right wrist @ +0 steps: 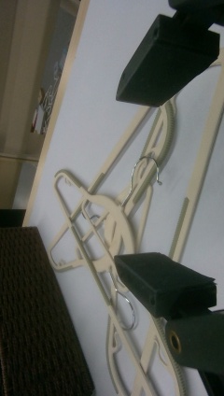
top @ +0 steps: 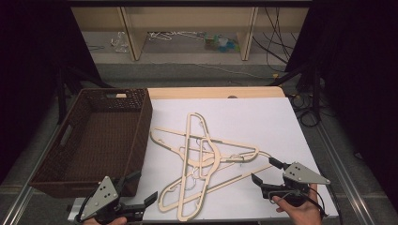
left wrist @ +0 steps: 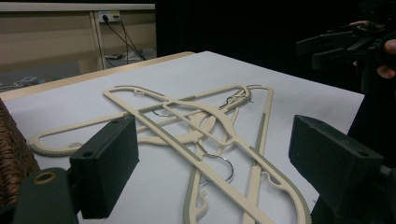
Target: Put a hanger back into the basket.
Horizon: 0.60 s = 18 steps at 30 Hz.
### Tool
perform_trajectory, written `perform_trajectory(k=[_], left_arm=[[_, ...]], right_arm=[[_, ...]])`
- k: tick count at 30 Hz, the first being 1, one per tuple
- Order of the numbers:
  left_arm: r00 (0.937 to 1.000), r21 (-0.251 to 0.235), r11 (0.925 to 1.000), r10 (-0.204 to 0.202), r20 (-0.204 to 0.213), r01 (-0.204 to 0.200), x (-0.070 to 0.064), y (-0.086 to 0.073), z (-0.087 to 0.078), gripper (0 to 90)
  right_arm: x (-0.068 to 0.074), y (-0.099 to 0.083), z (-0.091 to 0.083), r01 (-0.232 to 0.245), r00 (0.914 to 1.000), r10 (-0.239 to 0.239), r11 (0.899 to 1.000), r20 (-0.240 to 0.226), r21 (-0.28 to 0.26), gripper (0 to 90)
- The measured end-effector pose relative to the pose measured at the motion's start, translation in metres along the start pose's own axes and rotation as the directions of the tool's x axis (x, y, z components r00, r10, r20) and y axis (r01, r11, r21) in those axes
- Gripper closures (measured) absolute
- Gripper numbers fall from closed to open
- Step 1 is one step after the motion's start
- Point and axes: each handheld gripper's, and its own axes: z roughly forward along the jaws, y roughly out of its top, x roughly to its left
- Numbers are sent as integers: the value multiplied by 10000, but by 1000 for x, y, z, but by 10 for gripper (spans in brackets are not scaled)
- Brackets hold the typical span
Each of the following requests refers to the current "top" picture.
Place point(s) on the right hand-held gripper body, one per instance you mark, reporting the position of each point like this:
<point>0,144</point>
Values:
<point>300,176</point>

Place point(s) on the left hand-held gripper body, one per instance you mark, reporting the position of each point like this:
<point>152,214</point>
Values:
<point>101,197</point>

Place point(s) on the brown woven storage basket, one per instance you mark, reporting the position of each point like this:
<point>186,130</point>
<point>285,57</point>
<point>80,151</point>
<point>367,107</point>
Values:
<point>103,140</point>

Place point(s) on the person's left hand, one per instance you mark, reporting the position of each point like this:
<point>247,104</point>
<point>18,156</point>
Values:
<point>119,222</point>

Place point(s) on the person's right hand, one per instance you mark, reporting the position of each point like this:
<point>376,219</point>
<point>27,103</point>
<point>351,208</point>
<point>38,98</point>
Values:
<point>300,215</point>

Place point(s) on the white table sheet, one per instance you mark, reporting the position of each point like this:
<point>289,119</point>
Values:
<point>250,125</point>

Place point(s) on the black tripod stand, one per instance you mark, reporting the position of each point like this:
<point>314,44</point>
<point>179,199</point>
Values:
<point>61,93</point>
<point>316,90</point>

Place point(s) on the dark curtain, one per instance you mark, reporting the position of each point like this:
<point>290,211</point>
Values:
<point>359,62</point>
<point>31,47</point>

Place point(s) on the pile of colourful plastic things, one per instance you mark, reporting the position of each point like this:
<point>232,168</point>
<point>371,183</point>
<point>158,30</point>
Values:
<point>222,43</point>

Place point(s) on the clear plastic bag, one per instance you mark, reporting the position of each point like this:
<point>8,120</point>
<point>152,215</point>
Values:
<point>120,42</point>

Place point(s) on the metal floor rail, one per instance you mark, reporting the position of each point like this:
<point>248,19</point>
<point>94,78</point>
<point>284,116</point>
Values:
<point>18,200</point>
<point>347,184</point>

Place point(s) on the light wooden shelf frame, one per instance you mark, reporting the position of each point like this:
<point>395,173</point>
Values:
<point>134,37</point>

